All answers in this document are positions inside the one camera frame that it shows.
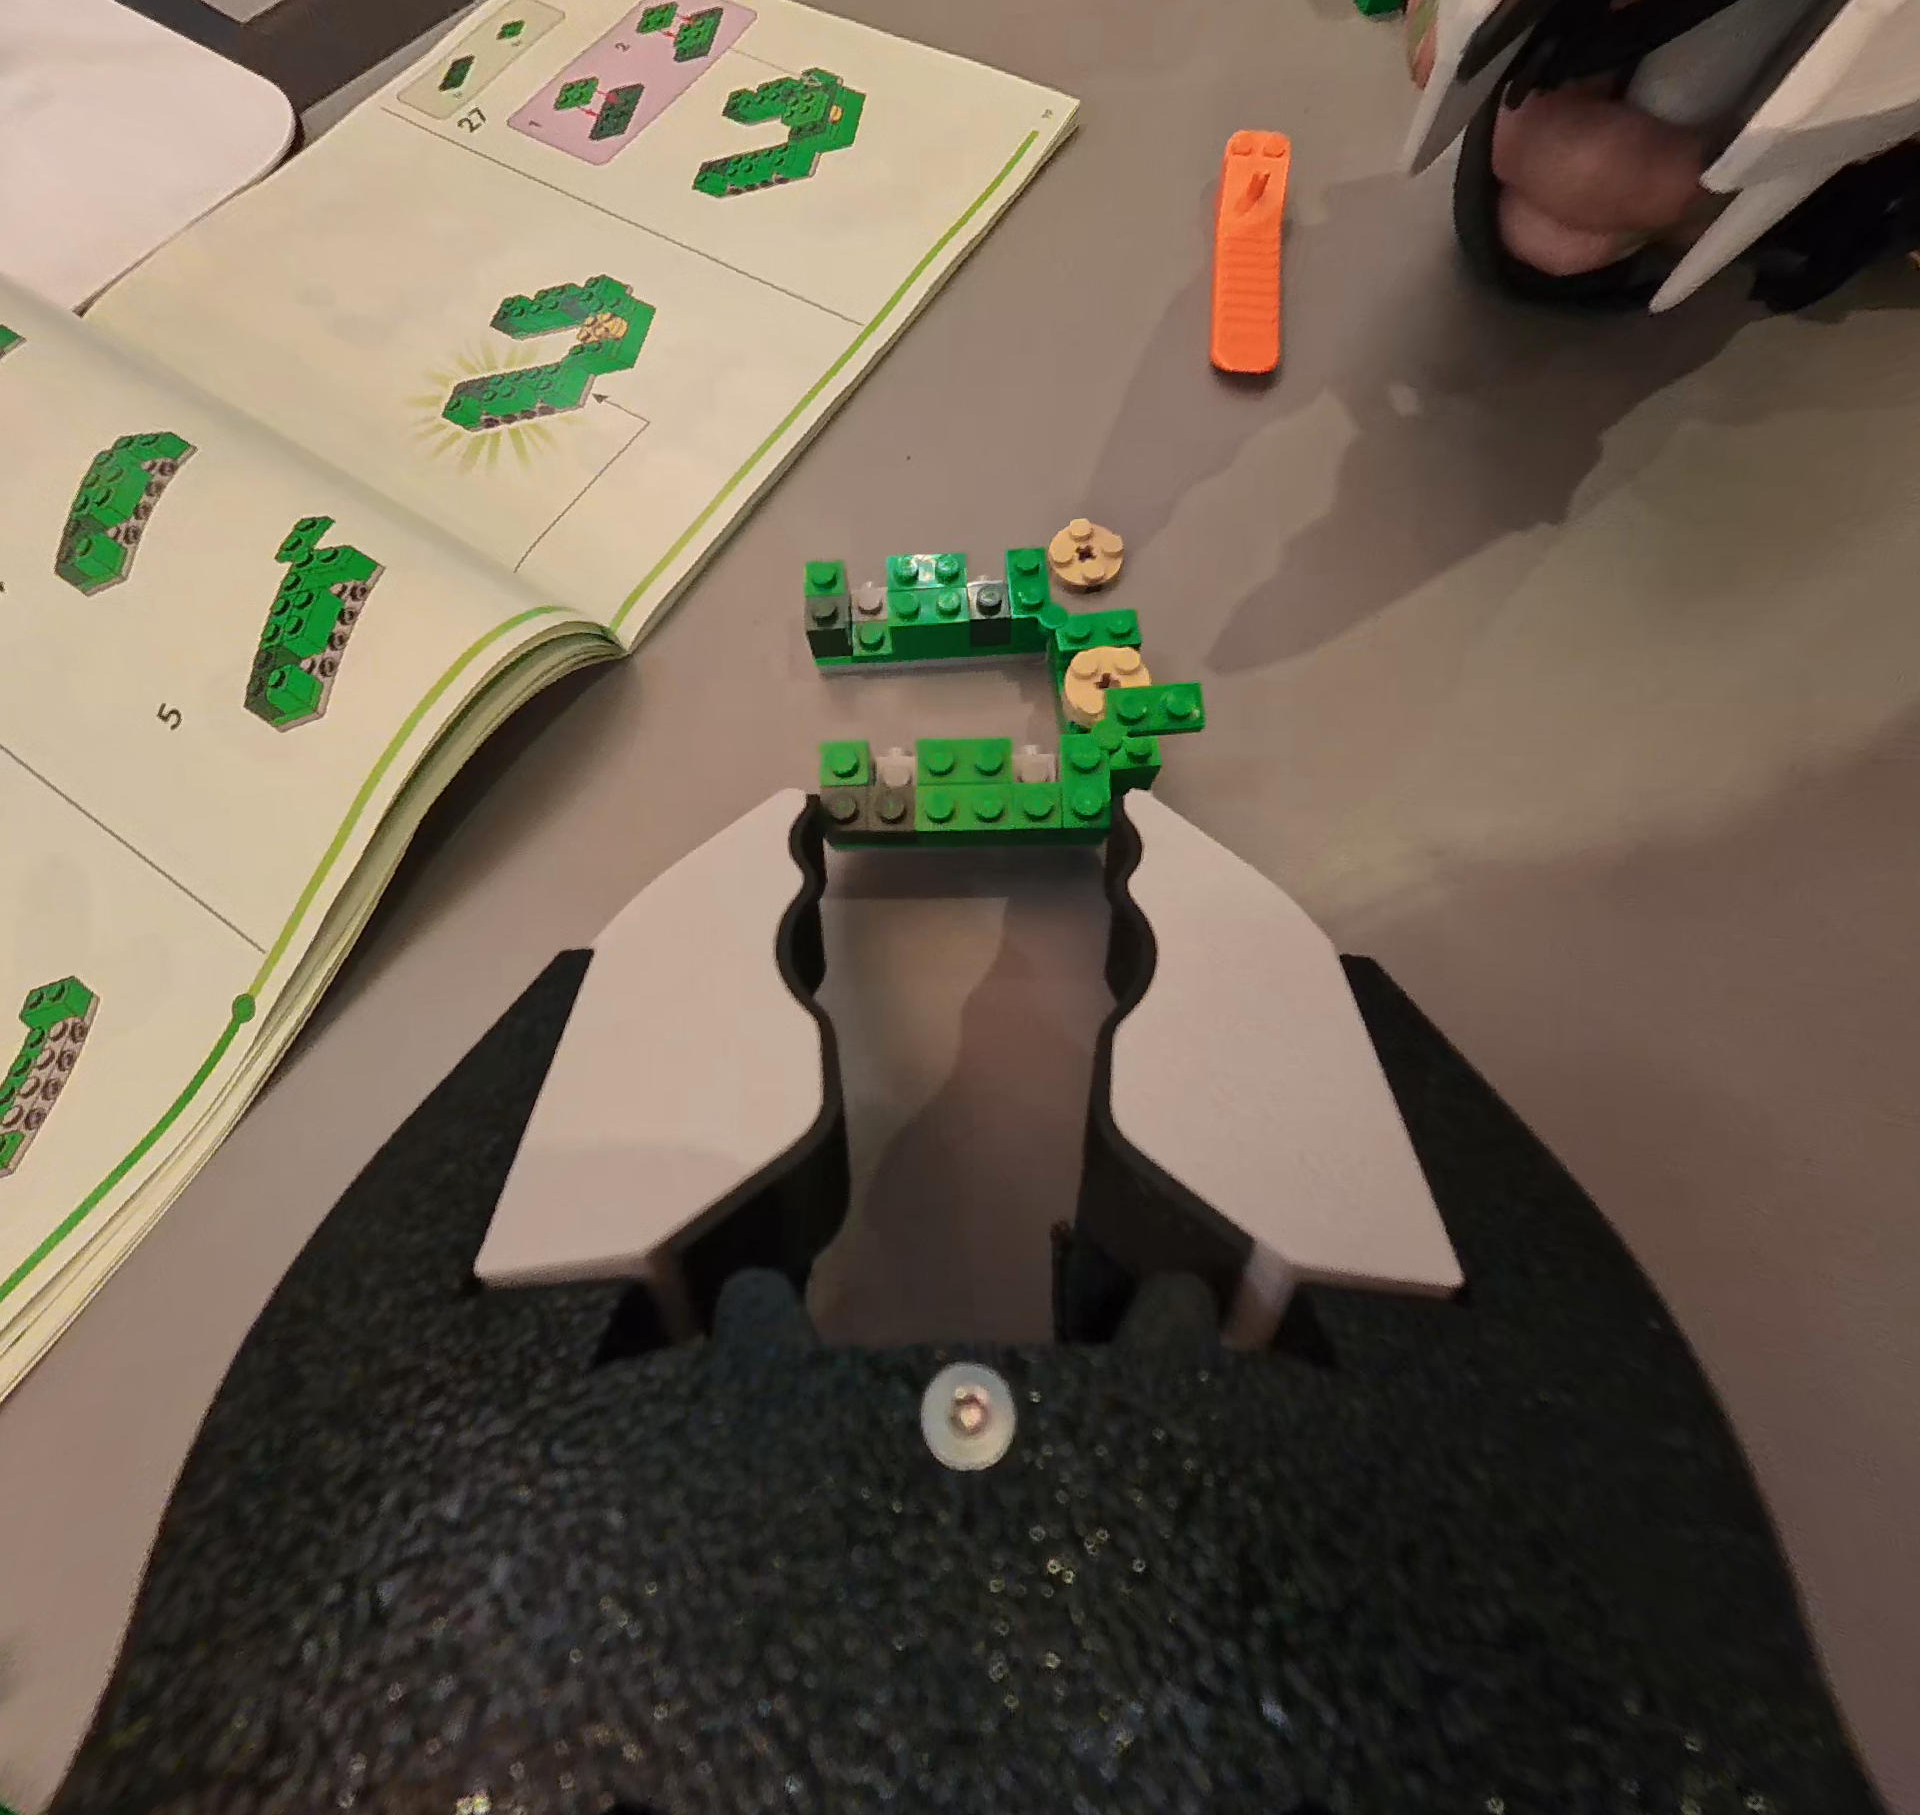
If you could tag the white folding stand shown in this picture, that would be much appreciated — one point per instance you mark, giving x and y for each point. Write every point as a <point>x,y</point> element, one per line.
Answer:
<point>120,121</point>

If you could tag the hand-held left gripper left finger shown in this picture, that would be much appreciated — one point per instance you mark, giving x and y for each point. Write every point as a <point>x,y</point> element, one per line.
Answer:
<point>675,1067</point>

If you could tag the brick instruction booklet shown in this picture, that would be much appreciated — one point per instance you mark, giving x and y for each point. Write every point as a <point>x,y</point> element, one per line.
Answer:
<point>301,345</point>

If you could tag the green brick arc assembly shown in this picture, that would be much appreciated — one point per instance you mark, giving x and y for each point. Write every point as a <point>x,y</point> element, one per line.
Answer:
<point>960,797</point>

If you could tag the grey desk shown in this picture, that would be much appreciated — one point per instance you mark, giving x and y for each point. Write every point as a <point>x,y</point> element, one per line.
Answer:
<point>1501,647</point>

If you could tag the orange brick separator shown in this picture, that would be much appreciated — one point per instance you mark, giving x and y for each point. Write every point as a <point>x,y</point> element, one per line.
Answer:
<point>1252,271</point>

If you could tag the green brick assembly with tan round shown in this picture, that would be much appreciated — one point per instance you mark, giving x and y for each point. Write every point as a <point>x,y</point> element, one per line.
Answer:
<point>914,617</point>

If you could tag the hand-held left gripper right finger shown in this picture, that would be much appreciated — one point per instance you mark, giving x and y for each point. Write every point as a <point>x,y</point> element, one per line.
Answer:
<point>1260,1081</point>

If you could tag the person's right hand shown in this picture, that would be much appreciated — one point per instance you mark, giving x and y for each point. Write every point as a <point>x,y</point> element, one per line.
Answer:
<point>1590,195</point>

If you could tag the tan round plate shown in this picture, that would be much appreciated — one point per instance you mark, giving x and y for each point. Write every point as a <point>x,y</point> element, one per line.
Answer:
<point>1090,557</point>

